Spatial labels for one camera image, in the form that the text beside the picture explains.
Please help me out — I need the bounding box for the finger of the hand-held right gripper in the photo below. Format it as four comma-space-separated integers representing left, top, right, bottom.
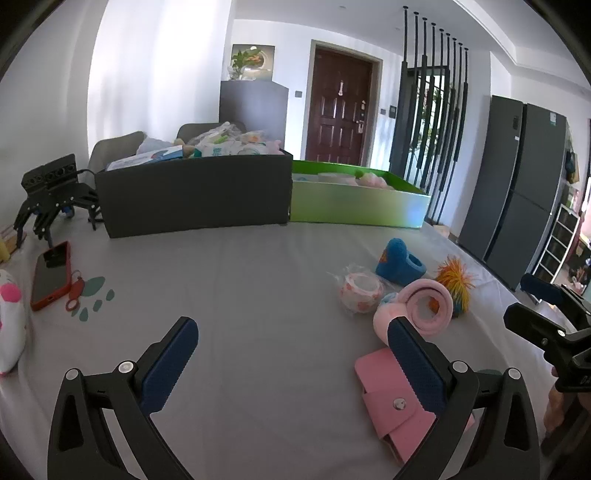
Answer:
521, 273, 591, 319
503, 302, 578, 358

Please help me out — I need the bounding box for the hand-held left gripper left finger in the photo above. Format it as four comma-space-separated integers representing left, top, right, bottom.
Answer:
47, 316, 199, 480

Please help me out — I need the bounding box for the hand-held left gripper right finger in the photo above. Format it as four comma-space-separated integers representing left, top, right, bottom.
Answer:
387, 316, 542, 480

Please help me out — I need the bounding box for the pink snap wallet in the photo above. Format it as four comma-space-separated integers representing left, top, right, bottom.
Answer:
355, 348, 476, 465

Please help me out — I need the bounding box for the pink plush roll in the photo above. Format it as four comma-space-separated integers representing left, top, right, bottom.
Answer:
373, 279, 455, 346

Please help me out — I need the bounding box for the orange spiky rubber ball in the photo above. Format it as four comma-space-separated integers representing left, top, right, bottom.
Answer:
436, 259, 475, 318

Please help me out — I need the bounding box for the green cardboard box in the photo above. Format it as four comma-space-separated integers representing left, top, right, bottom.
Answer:
290, 160, 432, 230

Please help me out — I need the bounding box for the grey cloth-covered desktop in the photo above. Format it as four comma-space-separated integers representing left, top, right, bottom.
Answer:
0, 217, 555, 480

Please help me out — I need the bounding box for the person's right hand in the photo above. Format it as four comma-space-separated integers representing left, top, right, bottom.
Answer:
544, 364, 571, 435

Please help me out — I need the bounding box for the white shelf rack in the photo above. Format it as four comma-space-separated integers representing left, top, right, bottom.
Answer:
536, 203, 581, 283

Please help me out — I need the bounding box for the pink patterned tape in plastic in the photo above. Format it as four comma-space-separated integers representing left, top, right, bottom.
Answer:
329, 264, 386, 317

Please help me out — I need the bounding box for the dark grey refrigerator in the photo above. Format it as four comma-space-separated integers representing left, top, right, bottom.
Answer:
459, 95, 571, 291

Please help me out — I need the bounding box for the red key tag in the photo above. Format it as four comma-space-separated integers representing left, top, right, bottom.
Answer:
65, 270, 86, 318

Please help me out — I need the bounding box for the red smartphone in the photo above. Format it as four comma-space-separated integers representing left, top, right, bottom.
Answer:
31, 241, 73, 312

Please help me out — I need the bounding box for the white plush toy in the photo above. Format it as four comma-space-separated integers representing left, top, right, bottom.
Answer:
0, 270, 27, 374

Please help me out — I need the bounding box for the black storage box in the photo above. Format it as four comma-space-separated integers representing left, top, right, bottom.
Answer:
95, 150, 294, 239

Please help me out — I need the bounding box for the black slat room divider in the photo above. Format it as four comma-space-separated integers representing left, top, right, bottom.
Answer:
389, 6, 472, 220

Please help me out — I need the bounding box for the black spare gripper device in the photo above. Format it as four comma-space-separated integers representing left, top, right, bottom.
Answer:
13, 154, 100, 248

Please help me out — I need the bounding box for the pile of packets and toys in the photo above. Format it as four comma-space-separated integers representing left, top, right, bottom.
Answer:
107, 122, 284, 171

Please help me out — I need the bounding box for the dark grey cabinet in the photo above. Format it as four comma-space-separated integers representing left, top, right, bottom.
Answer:
219, 80, 290, 141

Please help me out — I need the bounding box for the dark red entrance door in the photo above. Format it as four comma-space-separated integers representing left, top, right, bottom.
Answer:
305, 41, 383, 167

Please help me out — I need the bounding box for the green potted plant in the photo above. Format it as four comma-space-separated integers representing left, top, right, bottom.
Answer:
228, 50, 253, 80

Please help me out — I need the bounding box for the framed wall picture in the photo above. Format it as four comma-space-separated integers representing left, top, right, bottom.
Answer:
230, 44, 276, 80

